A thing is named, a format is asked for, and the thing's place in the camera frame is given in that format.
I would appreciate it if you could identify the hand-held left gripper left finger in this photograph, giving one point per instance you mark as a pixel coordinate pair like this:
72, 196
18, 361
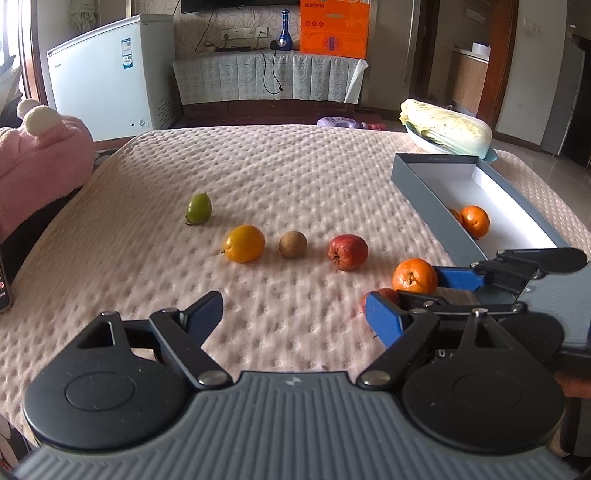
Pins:
207, 314

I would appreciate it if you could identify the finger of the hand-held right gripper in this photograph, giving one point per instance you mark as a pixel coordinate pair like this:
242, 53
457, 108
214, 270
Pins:
455, 278
457, 308

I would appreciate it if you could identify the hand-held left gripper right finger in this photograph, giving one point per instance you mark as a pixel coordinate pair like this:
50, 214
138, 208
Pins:
385, 318

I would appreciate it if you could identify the orange tangerine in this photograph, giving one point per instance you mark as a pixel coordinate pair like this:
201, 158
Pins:
475, 221
414, 276
455, 216
385, 294

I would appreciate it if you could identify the dark grey cardboard box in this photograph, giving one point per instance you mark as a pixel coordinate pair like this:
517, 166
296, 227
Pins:
503, 203

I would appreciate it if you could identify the brown kiwi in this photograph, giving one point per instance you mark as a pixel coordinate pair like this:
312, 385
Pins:
292, 244

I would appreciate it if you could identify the red apple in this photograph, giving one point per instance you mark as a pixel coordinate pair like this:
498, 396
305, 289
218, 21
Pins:
347, 252

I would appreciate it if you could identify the yellow orange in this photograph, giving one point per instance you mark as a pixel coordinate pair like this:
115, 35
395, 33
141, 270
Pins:
244, 243

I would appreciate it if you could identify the green pear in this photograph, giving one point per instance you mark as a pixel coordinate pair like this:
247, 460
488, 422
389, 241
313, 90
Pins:
198, 208

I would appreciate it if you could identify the blue cartoon plate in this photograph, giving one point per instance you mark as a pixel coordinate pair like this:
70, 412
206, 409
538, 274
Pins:
490, 156

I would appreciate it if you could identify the napa cabbage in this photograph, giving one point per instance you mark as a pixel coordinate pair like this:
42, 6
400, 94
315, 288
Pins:
452, 127

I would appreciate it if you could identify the purple plastic object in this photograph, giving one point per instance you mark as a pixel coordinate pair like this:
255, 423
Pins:
341, 122

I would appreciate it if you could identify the wooden kitchen cabinet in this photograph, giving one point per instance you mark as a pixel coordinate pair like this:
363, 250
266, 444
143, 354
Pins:
468, 81

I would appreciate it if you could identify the grey refrigerator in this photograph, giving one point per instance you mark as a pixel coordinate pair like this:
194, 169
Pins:
561, 101

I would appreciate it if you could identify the smartphone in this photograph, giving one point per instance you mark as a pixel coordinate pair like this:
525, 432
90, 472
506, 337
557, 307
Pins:
3, 281

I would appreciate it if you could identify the pink plush toy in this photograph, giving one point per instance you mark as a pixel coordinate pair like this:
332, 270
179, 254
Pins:
41, 157

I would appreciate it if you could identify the white kitchen container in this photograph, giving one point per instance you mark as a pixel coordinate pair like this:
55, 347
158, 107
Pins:
480, 48

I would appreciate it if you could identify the lace-covered television cabinet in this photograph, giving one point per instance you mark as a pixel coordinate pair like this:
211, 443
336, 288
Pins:
231, 76

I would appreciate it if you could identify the white chest freezer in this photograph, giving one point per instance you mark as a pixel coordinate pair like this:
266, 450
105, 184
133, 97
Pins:
101, 78

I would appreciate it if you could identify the black power strip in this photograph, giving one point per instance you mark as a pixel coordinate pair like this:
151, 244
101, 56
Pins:
231, 47

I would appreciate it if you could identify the orange gift box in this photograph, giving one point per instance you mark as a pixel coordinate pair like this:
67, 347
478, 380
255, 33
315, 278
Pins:
334, 30

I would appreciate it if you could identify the blue glass bottle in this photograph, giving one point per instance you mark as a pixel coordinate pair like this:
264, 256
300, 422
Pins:
285, 34

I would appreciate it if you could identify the tied curtain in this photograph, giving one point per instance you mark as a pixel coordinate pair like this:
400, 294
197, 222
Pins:
85, 18

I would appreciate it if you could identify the brown wooden door frame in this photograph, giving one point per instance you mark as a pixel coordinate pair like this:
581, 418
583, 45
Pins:
502, 64

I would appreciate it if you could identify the white wall socket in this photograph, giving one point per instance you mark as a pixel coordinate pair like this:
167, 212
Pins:
259, 32
231, 34

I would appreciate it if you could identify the black wall television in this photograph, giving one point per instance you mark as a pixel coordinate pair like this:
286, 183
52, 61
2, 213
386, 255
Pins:
231, 4

